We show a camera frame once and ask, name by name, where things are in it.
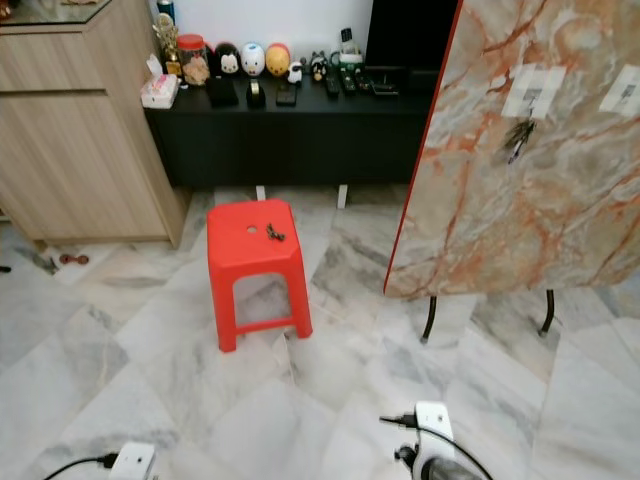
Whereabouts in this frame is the red plastic stool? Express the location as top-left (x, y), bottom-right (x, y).
top-left (206, 198), bottom-right (312, 353)

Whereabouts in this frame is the black low console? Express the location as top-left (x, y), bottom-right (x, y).
top-left (145, 76), bottom-right (436, 210)

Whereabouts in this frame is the white paper label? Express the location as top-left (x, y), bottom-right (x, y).
top-left (600, 65), bottom-right (640, 116)
top-left (503, 66), bottom-right (568, 119)

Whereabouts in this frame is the grey figure toy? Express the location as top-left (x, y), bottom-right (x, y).
top-left (308, 51), bottom-right (330, 82)

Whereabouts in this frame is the green white phone base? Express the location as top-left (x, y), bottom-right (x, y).
top-left (330, 50), bottom-right (366, 68)

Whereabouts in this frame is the black wallet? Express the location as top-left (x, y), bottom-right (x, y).
top-left (206, 76), bottom-right (240, 108)

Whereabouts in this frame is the light wood cabinet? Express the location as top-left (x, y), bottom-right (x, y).
top-left (0, 0), bottom-right (191, 246)

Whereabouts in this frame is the yellow bear head toy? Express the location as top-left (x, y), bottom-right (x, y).
top-left (265, 43), bottom-right (292, 78)

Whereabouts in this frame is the white round toy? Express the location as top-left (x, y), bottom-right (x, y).
top-left (240, 42), bottom-right (267, 78)

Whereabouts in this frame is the black television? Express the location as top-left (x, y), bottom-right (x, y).
top-left (365, 0), bottom-right (461, 69)

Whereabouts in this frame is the black mouse head toy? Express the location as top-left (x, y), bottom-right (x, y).
top-left (210, 42), bottom-right (242, 78)

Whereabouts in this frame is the pink tissue box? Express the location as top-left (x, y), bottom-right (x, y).
top-left (141, 55), bottom-right (180, 109)

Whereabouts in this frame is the clear jar with red lid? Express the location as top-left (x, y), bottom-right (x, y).
top-left (176, 34), bottom-right (210, 87)

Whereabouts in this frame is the small gold trophy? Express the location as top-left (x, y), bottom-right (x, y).
top-left (155, 12), bottom-right (183, 77)

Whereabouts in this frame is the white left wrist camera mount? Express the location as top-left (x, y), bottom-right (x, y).
top-left (108, 442), bottom-right (157, 480)

